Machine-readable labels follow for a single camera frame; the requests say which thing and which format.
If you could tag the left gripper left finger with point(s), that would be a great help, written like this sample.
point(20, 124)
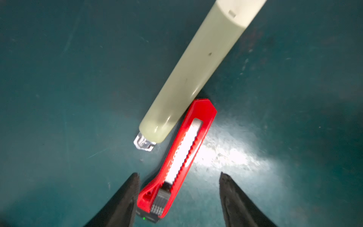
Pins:
point(120, 210)

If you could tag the olive green art knife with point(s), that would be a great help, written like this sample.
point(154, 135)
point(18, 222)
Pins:
point(219, 31)

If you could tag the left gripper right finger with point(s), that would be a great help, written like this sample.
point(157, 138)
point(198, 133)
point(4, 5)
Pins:
point(238, 209)

